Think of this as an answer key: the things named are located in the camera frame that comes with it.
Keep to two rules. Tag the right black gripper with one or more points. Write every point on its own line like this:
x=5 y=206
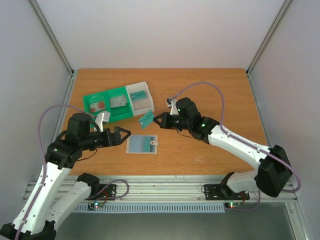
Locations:
x=169 y=120

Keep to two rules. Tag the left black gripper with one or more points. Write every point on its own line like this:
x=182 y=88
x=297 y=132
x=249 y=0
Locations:
x=109 y=140

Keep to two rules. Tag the white card holder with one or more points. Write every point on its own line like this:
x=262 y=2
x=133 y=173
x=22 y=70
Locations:
x=142 y=144

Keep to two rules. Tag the white cherry-blossom card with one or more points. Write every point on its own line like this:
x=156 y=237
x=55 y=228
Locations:
x=121 y=101

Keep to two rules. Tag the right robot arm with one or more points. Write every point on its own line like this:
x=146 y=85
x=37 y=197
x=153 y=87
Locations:
x=270 y=164

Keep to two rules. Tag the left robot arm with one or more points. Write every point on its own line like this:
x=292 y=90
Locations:
x=41 y=217

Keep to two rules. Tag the grey card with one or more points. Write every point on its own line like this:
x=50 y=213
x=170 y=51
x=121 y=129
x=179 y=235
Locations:
x=113 y=100

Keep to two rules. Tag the red-patterned card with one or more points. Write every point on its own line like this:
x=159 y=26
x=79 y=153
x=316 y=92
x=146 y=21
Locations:
x=97 y=106

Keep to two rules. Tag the white translucent tray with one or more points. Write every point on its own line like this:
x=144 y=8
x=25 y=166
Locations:
x=143 y=106

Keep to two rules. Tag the green two-compartment tray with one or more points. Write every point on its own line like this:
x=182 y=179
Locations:
x=116 y=114

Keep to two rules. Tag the left circuit board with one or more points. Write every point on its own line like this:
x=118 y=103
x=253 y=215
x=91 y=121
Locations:
x=96 y=205

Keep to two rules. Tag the circuit board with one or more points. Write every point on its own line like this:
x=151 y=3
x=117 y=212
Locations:
x=96 y=205
x=232 y=205

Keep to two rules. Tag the right circuit board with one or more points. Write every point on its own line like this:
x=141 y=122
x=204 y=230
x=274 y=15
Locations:
x=232 y=205

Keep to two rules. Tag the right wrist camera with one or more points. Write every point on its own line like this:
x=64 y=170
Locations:
x=171 y=103

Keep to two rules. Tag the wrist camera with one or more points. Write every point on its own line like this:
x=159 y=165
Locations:
x=171 y=103
x=101 y=119

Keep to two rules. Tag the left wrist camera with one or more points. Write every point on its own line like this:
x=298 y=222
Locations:
x=101 y=119

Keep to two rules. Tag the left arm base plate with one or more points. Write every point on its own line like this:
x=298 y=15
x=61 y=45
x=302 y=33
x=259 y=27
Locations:
x=103 y=191

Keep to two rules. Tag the aluminium front rail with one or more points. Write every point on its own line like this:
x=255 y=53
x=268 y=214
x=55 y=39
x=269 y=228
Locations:
x=160 y=188

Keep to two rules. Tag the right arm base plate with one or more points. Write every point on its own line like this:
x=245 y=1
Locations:
x=214 y=192

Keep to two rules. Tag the slotted cable duct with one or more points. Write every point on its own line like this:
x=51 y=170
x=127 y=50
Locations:
x=152 y=208

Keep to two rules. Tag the left aluminium frame post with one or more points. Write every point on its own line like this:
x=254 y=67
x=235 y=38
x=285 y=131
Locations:
x=49 y=32

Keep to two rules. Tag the aluminium frame post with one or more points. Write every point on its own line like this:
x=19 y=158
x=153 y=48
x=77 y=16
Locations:
x=269 y=35
x=49 y=32

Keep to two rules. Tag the right aluminium frame post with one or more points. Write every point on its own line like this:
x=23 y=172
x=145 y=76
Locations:
x=269 y=35

